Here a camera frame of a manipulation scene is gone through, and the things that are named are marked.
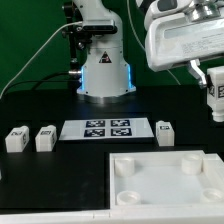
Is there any black clamp stand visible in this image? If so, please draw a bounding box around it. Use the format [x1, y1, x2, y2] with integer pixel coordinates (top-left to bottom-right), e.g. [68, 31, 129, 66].
[62, 1, 83, 92]

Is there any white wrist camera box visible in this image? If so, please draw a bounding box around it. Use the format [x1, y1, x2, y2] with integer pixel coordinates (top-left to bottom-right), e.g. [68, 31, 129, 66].
[141, 0, 192, 29]

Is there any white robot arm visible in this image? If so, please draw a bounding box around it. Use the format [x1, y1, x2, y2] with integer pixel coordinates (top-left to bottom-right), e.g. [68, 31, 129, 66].
[63, 0, 224, 103]

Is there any white sheet with markers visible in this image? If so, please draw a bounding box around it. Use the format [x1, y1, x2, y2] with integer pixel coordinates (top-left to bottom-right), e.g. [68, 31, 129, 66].
[59, 118, 154, 141]

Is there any white cable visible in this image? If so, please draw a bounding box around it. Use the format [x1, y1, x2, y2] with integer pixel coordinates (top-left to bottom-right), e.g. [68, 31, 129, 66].
[0, 0, 183, 100]

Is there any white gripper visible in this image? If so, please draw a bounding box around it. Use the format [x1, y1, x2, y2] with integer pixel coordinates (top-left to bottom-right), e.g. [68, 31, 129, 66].
[145, 16, 224, 89]

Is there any white front rail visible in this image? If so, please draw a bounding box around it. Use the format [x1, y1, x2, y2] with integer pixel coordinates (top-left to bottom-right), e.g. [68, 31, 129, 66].
[0, 206, 224, 224]

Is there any black cable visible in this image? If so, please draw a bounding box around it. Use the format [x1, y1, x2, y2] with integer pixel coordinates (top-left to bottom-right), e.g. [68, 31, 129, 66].
[0, 71, 82, 100]

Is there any white square tabletop part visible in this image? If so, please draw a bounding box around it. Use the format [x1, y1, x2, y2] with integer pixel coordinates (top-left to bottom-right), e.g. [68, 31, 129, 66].
[109, 150, 224, 209]

